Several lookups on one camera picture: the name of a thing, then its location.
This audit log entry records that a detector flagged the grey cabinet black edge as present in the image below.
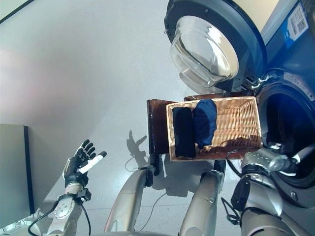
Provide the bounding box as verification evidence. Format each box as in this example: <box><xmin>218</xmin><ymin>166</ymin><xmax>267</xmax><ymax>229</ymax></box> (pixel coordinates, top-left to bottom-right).
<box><xmin>0</xmin><ymin>123</ymin><xmax>35</xmax><ymax>228</ymax></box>

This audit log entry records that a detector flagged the glossy brown stool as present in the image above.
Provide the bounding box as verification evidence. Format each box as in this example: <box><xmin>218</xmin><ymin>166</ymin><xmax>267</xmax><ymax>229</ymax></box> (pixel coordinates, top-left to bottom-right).
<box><xmin>146</xmin><ymin>94</ymin><xmax>223</xmax><ymax>155</ymax></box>

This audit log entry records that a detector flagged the blue garment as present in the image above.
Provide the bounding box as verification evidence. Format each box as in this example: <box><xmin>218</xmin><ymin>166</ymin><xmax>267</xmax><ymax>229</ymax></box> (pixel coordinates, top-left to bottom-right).
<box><xmin>192</xmin><ymin>99</ymin><xmax>218</xmax><ymax>148</ymax></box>

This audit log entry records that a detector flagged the black garment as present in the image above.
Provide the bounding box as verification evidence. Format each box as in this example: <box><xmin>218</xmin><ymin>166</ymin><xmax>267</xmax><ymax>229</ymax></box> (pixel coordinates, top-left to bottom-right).
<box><xmin>172</xmin><ymin>107</ymin><xmax>196</xmax><ymax>158</ymax></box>

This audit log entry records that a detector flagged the dark grey washing machine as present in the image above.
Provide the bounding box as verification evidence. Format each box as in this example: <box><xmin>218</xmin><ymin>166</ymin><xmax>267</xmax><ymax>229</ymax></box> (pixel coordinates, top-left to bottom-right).
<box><xmin>246</xmin><ymin>0</ymin><xmax>315</xmax><ymax>215</ymax></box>

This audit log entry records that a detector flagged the grey robot torso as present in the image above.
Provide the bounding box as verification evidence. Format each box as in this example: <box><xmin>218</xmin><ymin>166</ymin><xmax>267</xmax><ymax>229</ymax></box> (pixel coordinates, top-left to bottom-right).
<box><xmin>104</xmin><ymin>231</ymin><xmax>179</xmax><ymax>236</ymax></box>

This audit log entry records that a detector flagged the right robot leg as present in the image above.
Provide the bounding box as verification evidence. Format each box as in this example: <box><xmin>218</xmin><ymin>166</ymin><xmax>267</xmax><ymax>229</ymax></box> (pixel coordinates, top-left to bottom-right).
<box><xmin>179</xmin><ymin>161</ymin><xmax>226</xmax><ymax>236</ymax></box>

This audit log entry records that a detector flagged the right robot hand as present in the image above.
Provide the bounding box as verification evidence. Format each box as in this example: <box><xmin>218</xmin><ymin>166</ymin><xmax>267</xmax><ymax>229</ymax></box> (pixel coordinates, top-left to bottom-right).
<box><xmin>283</xmin><ymin>145</ymin><xmax>315</xmax><ymax>177</ymax></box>

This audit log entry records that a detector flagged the white floor cable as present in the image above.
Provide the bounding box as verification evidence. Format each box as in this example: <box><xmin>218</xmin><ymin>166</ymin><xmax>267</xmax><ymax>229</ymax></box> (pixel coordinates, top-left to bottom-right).
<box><xmin>125</xmin><ymin>156</ymin><xmax>168</xmax><ymax>222</ymax></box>

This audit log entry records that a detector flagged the blue energy label sticker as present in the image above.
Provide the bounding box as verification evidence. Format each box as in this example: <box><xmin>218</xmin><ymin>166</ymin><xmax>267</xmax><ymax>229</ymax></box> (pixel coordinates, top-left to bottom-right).
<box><xmin>281</xmin><ymin>2</ymin><xmax>310</xmax><ymax>49</ymax></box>

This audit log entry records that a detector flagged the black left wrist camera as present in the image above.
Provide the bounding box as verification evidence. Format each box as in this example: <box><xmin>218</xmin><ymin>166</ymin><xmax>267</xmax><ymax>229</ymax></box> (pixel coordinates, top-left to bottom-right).
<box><xmin>78</xmin><ymin>188</ymin><xmax>92</xmax><ymax>203</ymax></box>

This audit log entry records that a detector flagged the rectangular wicker laundry basket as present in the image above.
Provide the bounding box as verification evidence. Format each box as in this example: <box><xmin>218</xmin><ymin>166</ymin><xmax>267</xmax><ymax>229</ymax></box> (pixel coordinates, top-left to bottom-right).
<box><xmin>166</xmin><ymin>96</ymin><xmax>263</xmax><ymax>162</ymax></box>

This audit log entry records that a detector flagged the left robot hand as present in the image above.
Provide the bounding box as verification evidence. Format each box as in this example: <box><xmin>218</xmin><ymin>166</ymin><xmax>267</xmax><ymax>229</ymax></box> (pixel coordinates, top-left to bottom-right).
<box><xmin>63</xmin><ymin>139</ymin><xmax>108</xmax><ymax>186</ymax></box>

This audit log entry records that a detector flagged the round glass washer door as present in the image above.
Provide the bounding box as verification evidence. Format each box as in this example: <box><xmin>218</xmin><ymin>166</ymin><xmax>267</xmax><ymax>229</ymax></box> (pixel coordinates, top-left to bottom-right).
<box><xmin>163</xmin><ymin>0</ymin><xmax>268</xmax><ymax>93</ymax></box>

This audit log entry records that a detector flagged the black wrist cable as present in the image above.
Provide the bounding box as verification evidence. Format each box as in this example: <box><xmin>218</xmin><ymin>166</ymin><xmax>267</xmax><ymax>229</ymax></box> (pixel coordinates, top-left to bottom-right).
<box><xmin>221</xmin><ymin>148</ymin><xmax>248</xmax><ymax>225</ymax></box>
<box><xmin>28</xmin><ymin>200</ymin><xmax>92</xmax><ymax>236</ymax></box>

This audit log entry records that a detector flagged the white counter cabinet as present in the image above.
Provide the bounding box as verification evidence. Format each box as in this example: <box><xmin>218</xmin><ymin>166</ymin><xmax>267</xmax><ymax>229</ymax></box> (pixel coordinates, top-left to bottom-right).
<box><xmin>231</xmin><ymin>0</ymin><xmax>282</xmax><ymax>32</ymax></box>

